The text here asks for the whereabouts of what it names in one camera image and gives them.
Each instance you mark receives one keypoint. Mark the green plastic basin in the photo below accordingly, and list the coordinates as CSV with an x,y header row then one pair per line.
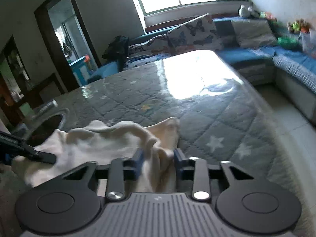
x,y
287,42

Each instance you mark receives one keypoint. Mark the green plush toy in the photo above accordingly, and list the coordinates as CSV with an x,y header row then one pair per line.
x,y
298,26

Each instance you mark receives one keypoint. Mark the glass-topped quilted table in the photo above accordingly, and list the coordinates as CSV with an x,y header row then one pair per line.
x,y
209,128

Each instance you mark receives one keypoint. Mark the small butterfly print pillow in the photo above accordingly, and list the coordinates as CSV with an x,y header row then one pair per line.
x,y
148,44

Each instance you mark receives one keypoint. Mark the dark wooden door frame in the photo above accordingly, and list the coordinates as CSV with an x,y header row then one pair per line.
x,y
42,29

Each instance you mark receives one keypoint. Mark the large butterfly print pillow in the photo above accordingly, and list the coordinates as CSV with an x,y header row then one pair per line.
x,y
195,34

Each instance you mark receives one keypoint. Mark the grey remote control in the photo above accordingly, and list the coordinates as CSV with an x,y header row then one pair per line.
x,y
48,106

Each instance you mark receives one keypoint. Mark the round black induction cooktop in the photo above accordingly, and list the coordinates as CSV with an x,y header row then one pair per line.
x,y
47,128

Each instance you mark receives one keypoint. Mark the blue sheet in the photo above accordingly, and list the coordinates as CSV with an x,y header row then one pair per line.
x,y
291,54

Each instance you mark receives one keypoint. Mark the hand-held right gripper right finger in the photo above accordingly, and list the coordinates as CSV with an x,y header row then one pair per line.
x,y
179,163

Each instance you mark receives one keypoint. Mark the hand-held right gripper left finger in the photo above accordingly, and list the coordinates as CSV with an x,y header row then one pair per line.
x,y
139,163

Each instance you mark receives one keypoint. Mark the flat butterfly cushion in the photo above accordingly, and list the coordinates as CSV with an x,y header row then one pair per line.
x,y
145,59

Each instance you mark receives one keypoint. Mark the blue toy cabinet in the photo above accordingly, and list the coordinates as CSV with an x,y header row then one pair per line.
x,y
81,70

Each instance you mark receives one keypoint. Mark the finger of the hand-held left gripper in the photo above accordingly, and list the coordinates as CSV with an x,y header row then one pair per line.
x,y
39,156

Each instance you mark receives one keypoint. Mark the black bag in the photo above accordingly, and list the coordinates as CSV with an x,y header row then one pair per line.
x,y
116,48

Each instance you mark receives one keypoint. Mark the colourful toy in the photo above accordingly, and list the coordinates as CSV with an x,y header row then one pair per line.
x,y
267,16

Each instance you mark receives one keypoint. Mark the panda plush toy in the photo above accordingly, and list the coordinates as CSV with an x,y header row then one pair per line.
x,y
246,11

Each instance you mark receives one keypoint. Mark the plain grey pillow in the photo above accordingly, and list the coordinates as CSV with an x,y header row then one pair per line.
x,y
254,33

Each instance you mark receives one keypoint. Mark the clear plastic storage box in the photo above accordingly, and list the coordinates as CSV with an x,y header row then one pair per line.
x,y
308,44

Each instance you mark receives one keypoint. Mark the blue sofa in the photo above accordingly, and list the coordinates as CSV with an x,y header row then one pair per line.
x,y
246,54

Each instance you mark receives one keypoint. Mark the dark wooden cabinet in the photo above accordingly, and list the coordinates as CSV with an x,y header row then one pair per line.
x,y
9,84

